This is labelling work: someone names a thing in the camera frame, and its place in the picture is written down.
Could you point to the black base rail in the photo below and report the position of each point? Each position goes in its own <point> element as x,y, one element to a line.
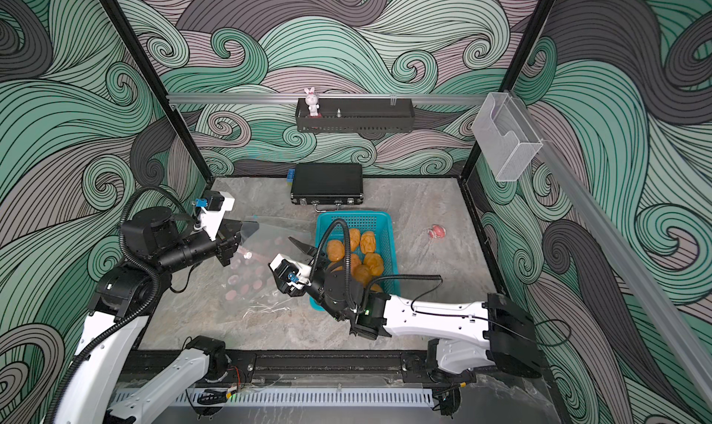
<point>409,365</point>

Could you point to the clear acrylic wall holder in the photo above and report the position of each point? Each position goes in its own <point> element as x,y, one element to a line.
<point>505,132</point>

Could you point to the white slotted cable duct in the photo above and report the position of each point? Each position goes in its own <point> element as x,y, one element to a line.
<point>314,397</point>

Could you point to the black wall shelf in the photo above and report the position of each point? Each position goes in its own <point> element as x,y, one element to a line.
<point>358,115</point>

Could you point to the teal plastic basket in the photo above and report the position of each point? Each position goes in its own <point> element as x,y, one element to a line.
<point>380,224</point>

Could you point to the white pink bunny figurine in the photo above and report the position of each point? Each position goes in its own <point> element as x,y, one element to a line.
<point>312,102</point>

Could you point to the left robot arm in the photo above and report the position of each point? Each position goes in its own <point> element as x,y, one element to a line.
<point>158,237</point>

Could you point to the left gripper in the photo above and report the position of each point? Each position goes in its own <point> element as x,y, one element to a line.
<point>228,240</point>

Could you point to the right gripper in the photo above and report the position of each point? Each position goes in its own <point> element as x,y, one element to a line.
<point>286,275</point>

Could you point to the pink small toy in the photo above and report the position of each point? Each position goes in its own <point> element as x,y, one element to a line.
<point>437,232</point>

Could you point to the black aluminium case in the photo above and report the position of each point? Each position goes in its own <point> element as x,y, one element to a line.
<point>327,184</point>

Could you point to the clear pink-zipper bag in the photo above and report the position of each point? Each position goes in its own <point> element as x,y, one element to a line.
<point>248,280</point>

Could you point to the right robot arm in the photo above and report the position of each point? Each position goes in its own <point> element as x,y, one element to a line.
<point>494,333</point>

